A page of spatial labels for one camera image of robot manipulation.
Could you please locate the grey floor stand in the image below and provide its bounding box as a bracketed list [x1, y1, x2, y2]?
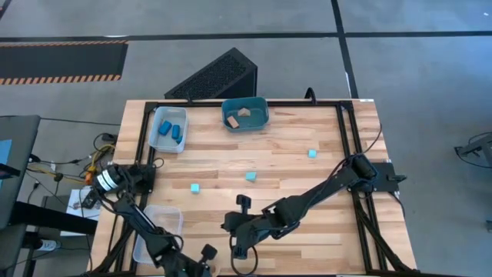
[454, 132, 492, 169]

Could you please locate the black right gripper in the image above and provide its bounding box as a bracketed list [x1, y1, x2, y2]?
[221, 194, 277, 260]

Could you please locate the black perforated computer case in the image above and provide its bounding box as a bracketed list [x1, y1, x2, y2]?
[164, 46, 259, 101]

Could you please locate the dark grey desk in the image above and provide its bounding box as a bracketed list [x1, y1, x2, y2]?
[0, 114, 42, 232]

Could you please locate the black desk leg bar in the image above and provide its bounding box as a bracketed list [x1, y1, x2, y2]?
[10, 200, 99, 236]

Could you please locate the small black device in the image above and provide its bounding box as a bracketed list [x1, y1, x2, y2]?
[80, 189, 100, 210]

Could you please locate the white paper sheet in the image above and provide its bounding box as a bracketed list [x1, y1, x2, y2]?
[60, 185, 104, 238]

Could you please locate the grey translucent plastic bin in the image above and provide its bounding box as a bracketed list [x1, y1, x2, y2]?
[148, 105, 190, 154]

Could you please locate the black hazard-striped floor mat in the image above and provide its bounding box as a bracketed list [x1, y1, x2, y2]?
[0, 39, 129, 86]

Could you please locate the teal plastic bin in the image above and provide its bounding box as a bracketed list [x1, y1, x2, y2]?
[221, 95, 270, 134]

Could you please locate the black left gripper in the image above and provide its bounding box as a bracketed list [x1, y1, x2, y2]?
[163, 243, 219, 277]

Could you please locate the clear plastic bin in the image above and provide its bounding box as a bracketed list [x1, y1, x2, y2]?
[131, 204, 184, 266]

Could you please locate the blue item on desk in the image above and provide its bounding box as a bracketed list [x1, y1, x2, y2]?
[0, 138, 13, 166]

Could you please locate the black metal table frame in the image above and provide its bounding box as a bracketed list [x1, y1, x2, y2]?
[90, 98, 420, 277]

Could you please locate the thin black floor cable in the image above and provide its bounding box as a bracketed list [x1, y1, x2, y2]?
[38, 116, 121, 127]

